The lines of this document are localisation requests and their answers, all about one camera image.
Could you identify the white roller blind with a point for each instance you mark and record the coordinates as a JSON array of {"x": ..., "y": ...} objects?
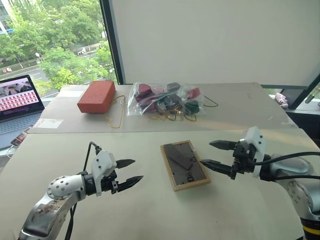
[{"x": 215, "y": 42}]

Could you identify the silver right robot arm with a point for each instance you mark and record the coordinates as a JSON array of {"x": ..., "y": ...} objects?
[{"x": 295, "y": 180}]

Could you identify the red brick block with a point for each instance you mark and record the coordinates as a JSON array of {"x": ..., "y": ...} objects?
[{"x": 96, "y": 97}]

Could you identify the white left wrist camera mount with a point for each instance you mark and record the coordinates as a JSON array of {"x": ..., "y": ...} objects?
[{"x": 101, "y": 165}]

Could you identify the pink crumpled cloth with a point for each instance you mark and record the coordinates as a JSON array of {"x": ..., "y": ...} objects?
[{"x": 282, "y": 99}]

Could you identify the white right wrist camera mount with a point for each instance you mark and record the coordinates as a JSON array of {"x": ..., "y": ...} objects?
[{"x": 256, "y": 150}]

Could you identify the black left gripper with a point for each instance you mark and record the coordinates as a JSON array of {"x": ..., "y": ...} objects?
[{"x": 110, "y": 182}]

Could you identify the yellow rubber band loop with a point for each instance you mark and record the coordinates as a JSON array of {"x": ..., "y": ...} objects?
[{"x": 211, "y": 102}]

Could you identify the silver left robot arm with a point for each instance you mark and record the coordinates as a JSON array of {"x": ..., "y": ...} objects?
[{"x": 53, "y": 197}]

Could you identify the open laptop computer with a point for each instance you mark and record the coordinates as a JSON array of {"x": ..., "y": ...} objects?
[{"x": 17, "y": 110}]

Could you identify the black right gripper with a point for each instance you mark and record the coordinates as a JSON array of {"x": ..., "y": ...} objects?
[{"x": 242, "y": 160}]

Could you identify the wooden framed dark board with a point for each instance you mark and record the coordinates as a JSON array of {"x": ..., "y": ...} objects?
[{"x": 184, "y": 165}]

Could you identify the clear bag of coloured items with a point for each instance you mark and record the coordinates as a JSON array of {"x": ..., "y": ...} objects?
[{"x": 165, "y": 100}]

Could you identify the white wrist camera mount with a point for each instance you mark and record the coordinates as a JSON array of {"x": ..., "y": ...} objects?
[
  {"x": 256, "y": 150},
  {"x": 101, "y": 165}
]

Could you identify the black window frame post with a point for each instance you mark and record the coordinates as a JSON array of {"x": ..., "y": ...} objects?
[{"x": 112, "y": 41}]

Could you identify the smartphone with red screen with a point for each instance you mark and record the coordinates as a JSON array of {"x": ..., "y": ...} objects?
[{"x": 18, "y": 138}]

